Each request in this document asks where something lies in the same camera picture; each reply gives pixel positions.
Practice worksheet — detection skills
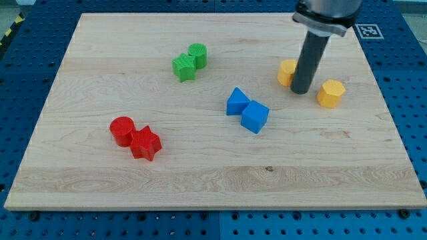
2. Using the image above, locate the yellow heart block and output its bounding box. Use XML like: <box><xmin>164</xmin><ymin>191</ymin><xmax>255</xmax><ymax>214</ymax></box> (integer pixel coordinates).
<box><xmin>277</xmin><ymin>59</ymin><xmax>298</xmax><ymax>87</ymax></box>

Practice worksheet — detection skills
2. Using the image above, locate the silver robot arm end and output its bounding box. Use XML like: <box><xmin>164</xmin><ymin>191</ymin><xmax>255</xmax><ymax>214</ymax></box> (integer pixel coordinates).
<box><xmin>292</xmin><ymin>0</ymin><xmax>362</xmax><ymax>37</ymax></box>

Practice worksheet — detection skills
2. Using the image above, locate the blue triangle block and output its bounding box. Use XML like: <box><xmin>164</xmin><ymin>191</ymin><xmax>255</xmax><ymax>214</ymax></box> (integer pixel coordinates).
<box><xmin>226</xmin><ymin>87</ymin><xmax>250</xmax><ymax>115</ymax></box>

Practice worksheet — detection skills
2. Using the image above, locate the blue cube block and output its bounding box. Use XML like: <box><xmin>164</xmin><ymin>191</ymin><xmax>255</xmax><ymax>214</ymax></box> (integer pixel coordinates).
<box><xmin>240</xmin><ymin>101</ymin><xmax>270</xmax><ymax>134</ymax></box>

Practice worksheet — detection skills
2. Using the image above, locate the green star block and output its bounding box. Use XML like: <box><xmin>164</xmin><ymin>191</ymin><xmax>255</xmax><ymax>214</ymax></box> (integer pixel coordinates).
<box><xmin>171</xmin><ymin>53</ymin><xmax>196</xmax><ymax>82</ymax></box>

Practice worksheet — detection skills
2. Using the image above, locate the light wooden board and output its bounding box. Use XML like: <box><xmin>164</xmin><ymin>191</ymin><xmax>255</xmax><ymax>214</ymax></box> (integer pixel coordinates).
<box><xmin>5</xmin><ymin>13</ymin><xmax>426</xmax><ymax>211</ymax></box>

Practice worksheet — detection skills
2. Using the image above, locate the green cylinder block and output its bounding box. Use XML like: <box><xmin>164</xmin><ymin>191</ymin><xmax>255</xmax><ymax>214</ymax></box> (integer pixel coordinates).
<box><xmin>187</xmin><ymin>43</ymin><xmax>207</xmax><ymax>69</ymax></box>

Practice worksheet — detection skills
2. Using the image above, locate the red star block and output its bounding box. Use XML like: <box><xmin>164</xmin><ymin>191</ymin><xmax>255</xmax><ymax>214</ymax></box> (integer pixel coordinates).
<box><xmin>129</xmin><ymin>125</ymin><xmax>162</xmax><ymax>161</ymax></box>

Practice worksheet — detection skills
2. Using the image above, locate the red cylinder block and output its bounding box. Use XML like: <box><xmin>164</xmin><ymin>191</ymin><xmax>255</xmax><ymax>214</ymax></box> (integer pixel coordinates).
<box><xmin>109</xmin><ymin>116</ymin><xmax>135</xmax><ymax>147</ymax></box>

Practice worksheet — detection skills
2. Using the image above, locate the yellow hexagon block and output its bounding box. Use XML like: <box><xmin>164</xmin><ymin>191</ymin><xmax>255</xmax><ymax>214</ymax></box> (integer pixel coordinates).
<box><xmin>316</xmin><ymin>79</ymin><xmax>346</xmax><ymax>108</ymax></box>

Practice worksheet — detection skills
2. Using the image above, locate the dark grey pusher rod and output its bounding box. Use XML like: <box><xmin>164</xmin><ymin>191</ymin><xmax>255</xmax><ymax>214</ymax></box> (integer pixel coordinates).
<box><xmin>290</xmin><ymin>31</ymin><xmax>330</xmax><ymax>95</ymax></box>

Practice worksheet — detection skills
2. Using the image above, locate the white fiducial marker tag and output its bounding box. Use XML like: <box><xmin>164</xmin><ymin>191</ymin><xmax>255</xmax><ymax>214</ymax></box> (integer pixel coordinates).
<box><xmin>355</xmin><ymin>23</ymin><xmax>384</xmax><ymax>39</ymax></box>

